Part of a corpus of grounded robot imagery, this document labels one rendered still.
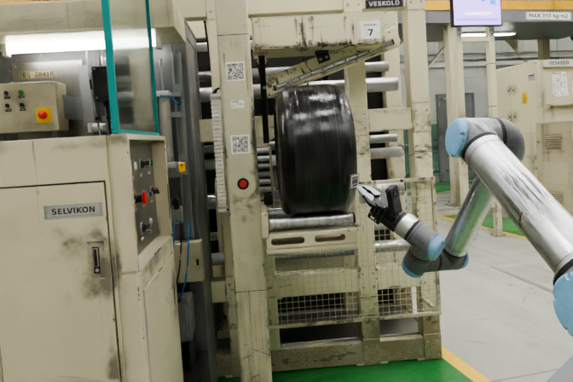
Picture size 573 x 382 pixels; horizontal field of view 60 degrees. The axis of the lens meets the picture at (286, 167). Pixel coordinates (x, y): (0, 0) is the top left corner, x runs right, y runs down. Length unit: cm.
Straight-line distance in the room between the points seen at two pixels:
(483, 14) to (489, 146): 464
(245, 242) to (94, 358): 81
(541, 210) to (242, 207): 115
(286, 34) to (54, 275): 143
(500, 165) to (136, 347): 107
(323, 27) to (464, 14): 370
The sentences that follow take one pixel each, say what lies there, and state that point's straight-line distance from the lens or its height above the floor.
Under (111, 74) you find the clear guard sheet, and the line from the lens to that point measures 139.
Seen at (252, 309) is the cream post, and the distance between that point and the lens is 213.
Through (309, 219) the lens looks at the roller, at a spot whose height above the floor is 91.
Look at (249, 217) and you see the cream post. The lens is 204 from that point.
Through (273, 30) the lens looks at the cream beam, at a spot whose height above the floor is 172.
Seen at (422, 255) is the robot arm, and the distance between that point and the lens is 185.
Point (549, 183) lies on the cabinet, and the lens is 654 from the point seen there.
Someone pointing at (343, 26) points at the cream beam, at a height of 172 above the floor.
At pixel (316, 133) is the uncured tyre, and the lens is 185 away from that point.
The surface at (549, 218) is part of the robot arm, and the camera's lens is 130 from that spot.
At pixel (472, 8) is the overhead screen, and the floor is 251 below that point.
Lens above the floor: 122
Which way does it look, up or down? 3 degrees down
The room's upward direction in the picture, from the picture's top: 4 degrees counter-clockwise
